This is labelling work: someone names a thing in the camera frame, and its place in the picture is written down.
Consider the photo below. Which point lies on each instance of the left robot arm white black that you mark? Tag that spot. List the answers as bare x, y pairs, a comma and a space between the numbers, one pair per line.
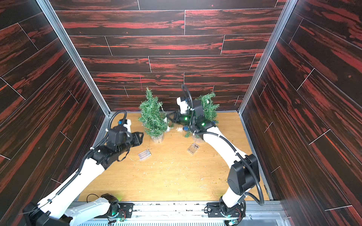
53, 210

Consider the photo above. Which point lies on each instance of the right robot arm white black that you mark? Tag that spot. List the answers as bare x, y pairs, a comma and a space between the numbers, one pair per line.
243, 178

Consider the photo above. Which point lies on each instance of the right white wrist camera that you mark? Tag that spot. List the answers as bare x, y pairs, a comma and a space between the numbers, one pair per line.
182, 102

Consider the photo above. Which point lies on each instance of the small christmas tree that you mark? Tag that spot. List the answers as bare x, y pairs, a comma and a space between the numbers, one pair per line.
152, 119

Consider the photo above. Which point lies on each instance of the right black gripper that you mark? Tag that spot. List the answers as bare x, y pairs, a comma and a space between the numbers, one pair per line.
175, 117

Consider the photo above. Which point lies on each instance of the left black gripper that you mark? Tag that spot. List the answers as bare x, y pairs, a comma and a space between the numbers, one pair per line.
136, 138

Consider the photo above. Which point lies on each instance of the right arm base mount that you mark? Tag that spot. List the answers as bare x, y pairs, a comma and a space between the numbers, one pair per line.
220, 210

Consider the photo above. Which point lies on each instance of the left clear battery box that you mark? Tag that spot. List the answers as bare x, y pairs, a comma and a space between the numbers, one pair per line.
144, 155

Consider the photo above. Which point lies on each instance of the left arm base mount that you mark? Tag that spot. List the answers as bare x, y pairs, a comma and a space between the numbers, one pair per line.
122, 210

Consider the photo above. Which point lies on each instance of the right decorated christmas tree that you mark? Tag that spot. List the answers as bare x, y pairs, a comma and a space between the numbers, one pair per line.
206, 103

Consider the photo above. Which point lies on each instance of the right clear battery box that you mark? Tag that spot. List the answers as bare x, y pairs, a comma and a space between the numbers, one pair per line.
193, 148

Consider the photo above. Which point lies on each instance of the clear battery box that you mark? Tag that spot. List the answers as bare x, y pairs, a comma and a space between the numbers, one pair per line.
193, 148
144, 155

